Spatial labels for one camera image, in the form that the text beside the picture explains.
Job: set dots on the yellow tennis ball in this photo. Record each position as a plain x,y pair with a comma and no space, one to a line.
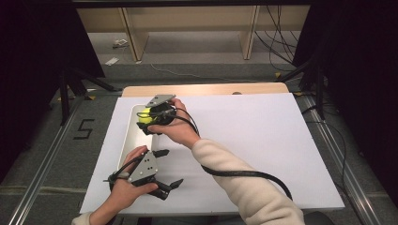
145,117

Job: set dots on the person's right hand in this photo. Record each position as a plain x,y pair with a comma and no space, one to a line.
178,129

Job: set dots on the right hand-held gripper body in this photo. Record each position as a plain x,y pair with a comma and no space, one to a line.
161,100

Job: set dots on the white board table cover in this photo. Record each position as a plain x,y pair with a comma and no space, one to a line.
266,134

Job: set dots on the black metal stand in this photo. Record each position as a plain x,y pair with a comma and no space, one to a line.
319,93
64,97

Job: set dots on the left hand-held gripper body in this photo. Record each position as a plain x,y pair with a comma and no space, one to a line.
145,168

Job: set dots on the small dark round table cap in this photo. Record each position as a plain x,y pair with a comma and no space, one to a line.
237,93

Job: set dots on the white plastic bin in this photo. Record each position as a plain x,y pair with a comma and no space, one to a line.
133,143

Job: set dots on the light wooden desk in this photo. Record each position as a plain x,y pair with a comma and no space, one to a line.
194,18

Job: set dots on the small white floor device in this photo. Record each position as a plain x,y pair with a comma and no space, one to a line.
120,43

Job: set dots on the dark curtain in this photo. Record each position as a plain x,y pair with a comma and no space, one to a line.
31,62
369,78

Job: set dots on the white flat floor item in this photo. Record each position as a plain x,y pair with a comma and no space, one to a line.
111,61

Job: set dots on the metal floor rail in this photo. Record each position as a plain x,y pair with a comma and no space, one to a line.
40,168
344,175

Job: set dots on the person's left hand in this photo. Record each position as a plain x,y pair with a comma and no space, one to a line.
125,193

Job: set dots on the light wooden table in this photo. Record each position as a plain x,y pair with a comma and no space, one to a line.
219,89

